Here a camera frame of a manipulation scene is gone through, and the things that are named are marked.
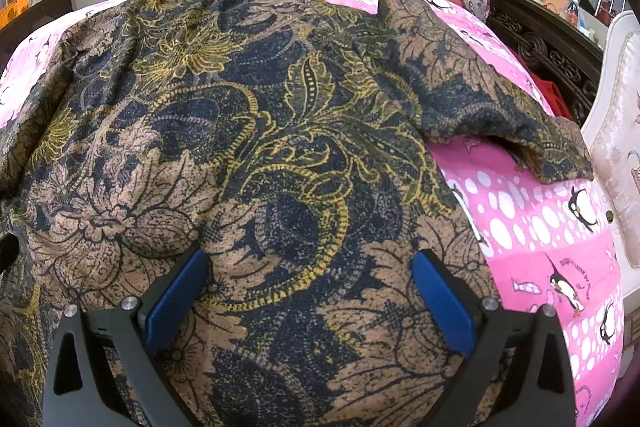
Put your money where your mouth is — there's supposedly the dark carved wooden headboard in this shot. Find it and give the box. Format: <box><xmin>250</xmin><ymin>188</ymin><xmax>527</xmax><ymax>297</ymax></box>
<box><xmin>487</xmin><ymin>0</ymin><xmax>603</xmax><ymax>124</ymax></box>

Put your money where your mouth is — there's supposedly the white upholstered chair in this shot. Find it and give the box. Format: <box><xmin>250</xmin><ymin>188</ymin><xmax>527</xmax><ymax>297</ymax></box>
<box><xmin>582</xmin><ymin>11</ymin><xmax>639</xmax><ymax>270</ymax></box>

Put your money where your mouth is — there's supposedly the brown floral patterned garment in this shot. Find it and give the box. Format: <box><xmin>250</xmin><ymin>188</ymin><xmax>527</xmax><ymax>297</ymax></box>
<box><xmin>0</xmin><ymin>0</ymin><xmax>596</xmax><ymax>427</ymax></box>

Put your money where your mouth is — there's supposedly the pink penguin blanket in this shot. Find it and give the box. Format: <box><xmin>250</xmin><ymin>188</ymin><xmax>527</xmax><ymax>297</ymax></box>
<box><xmin>0</xmin><ymin>0</ymin><xmax>626</xmax><ymax>427</ymax></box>

